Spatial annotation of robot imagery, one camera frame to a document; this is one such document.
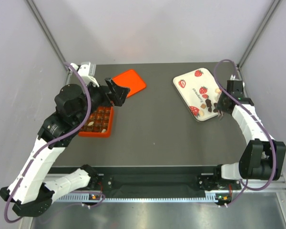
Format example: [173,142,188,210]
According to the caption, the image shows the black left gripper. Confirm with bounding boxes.
[74,77,130,125]

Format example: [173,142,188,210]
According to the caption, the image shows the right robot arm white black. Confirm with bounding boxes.
[213,79,286,191]

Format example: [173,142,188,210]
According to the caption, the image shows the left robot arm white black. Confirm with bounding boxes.
[0,78,130,218]

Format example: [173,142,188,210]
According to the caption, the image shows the dark square chocolate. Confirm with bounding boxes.
[205,99,212,107]

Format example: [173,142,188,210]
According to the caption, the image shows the orange chocolate box with grid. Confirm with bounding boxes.
[78,106,114,138]

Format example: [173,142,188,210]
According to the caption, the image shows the orange box lid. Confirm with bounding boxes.
[113,69,147,98]

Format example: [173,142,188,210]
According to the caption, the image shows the white strawberry tray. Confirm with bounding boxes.
[173,68,222,122]

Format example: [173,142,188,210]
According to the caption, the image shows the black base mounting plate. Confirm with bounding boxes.
[94,173,241,198]

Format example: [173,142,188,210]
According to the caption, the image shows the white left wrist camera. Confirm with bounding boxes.
[77,62,96,84]

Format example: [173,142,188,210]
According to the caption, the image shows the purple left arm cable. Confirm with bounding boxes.
[4,62,105,224]

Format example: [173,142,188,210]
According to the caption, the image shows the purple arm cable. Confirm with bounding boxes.
[4,62,105,224]
[213,59,277,207]

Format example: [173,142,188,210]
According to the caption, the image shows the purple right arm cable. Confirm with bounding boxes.
[213,59,277,207]

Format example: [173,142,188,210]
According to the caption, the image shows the aluminium rail frame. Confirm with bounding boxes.
[20,168,286,229]

